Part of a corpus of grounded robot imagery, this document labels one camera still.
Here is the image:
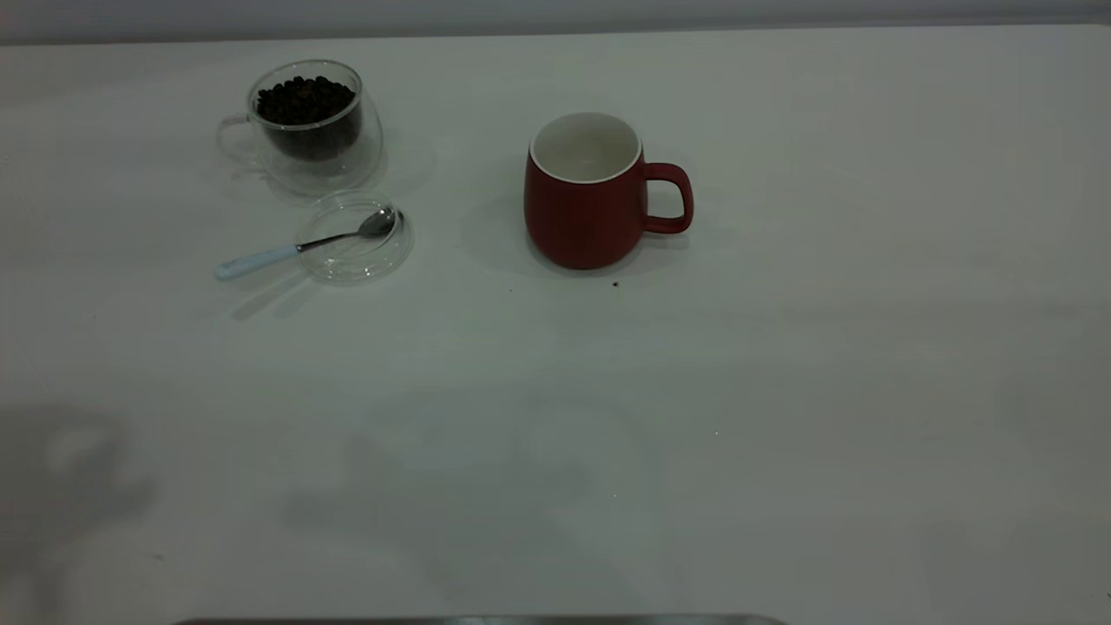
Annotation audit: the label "dark coffee beans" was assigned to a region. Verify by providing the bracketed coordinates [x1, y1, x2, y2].
[256, 76, 363, 161]

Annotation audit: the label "red ceramic mug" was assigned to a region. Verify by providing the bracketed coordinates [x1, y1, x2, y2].
[523, 111, 695, 271]

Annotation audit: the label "metal spoon with pale-blue handle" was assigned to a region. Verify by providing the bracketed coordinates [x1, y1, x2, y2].
[214, 208, 398, 281]

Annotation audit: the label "small clear glass dish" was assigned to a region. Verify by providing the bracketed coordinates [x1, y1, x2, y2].
[297, 190, 415, 285]

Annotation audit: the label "clear glass cup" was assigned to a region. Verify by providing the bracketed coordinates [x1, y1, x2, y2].
[216, 59, 385, 196]

